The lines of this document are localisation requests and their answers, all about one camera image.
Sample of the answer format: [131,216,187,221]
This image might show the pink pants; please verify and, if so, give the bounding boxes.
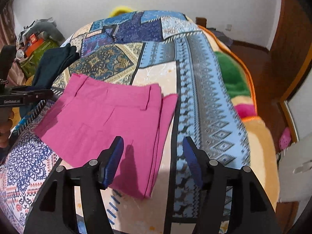
[34,74,178,199]

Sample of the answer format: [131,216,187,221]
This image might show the left hand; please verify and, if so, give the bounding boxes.
[0,110,14,148]

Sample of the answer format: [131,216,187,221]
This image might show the green bag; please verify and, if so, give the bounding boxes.
[20,39,59,79]

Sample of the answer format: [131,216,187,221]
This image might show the colourful plush blanket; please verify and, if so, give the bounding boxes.
[199,26,280,209]

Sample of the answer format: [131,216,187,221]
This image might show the dark navy folded garment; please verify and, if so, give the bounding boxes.
[19,43,81,119]

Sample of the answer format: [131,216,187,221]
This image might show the orange box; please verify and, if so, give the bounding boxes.
[25,34,44,57]

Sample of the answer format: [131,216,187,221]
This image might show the striped pink curtain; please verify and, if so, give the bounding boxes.
[0,0,17,49]

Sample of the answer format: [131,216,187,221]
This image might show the grey clothes pile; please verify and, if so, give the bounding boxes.
[17,17,65,44]

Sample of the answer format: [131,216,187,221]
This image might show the pink slipper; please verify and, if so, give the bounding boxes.
[279,127,291,151]

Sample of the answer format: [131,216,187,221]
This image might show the yellow plush pillow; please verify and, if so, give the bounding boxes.
[108,6,134,18]

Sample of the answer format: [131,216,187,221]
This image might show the blue patchwork bed sheet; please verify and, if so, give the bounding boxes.
[1,11,250,233]

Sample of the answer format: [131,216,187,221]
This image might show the brown wooden door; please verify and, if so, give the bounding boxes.
[230,0,312,117]

